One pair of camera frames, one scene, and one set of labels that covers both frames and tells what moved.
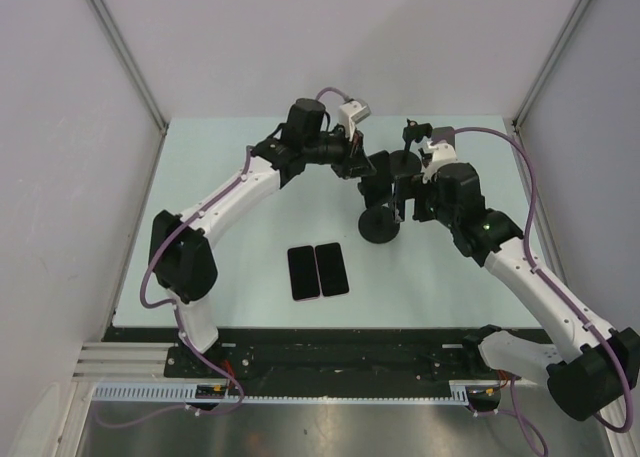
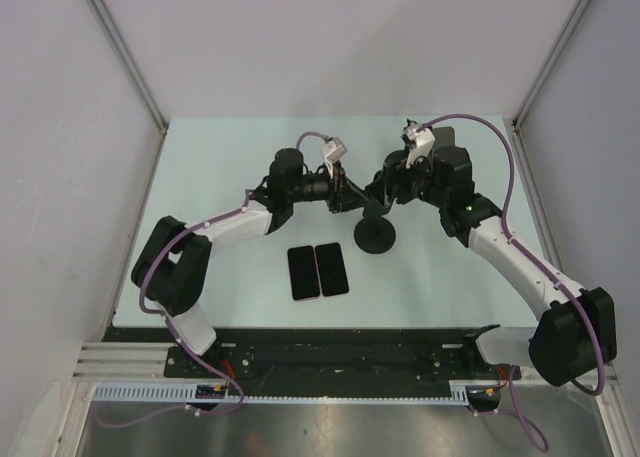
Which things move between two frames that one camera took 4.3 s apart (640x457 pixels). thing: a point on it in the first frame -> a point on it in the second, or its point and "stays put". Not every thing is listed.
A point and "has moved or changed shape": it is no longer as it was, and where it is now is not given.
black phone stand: x=378 y=223 has moved or changed shape
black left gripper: x=353 y=162 -> x=353 y=195
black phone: x=331 y=270 stays put
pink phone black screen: x=304 y=275 stays put
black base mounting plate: x=326 y=355 stays put
